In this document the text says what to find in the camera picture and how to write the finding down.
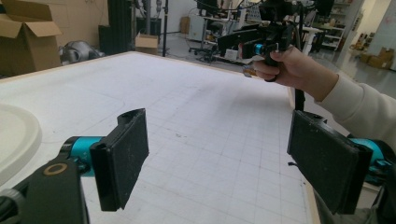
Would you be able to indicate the white shelf rack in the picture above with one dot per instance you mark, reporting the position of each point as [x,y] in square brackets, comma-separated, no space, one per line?
[334,31]

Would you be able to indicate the pile of distant cardboard boxes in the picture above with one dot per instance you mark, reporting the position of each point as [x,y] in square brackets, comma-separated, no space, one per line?
[378,59]

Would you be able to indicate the thin black pole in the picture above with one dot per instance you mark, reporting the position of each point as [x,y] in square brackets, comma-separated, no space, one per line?
[165,28]

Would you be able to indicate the black cabinet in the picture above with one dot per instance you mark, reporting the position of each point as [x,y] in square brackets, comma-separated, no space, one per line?
[116,25]

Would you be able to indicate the small cardboard box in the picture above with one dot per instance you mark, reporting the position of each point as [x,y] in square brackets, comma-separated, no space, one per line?
[146,45]

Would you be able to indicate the grey rounded machine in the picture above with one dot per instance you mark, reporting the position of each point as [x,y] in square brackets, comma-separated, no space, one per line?
[77,51]

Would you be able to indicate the large open cardboard box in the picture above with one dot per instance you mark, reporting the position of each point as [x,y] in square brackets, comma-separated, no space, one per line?
[28,46]

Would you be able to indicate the black metal stand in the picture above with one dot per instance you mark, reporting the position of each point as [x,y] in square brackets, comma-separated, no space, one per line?
[299,99]

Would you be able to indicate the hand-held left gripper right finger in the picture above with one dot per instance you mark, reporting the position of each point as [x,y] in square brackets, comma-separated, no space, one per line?
[323,161]

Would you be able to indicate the white round stand base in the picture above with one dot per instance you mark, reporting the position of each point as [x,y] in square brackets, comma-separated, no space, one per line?
[15,140]

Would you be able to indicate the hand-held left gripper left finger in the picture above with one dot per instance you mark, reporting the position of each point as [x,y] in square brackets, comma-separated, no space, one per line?
[121,165]

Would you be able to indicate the black office chair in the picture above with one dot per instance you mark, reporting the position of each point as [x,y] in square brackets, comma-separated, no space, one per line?
[211,46]

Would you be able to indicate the tall brown cardboard panel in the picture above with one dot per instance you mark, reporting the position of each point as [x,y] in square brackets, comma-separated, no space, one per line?
[81,18]

